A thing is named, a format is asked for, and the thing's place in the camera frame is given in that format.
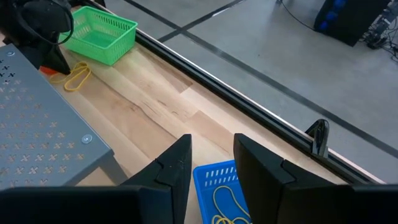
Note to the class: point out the blue plastic basket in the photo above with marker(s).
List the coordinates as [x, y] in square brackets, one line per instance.
[205, 193]

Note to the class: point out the black aluminium table frame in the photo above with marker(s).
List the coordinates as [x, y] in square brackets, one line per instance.
[236, 96]

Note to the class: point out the green plastic basket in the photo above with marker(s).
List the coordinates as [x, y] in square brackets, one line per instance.
[99, 34]

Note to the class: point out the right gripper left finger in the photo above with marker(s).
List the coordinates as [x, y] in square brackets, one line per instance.
[172, 174]

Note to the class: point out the grey perforated metal stand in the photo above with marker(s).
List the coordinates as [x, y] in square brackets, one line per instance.
[40, 124]

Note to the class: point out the yellow rubber band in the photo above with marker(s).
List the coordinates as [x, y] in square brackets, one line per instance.
[222, 220]
[234, 196]
[82, 67]

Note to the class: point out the black rail clamp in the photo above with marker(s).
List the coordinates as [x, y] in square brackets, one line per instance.
[319, 137]

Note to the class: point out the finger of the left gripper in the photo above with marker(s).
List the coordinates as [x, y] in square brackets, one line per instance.
[56, 57]
[29, 54]

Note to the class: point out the black computer tower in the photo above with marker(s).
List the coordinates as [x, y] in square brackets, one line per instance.
[345, 18]

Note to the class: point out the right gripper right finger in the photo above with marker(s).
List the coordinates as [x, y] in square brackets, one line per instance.
[264, 180]

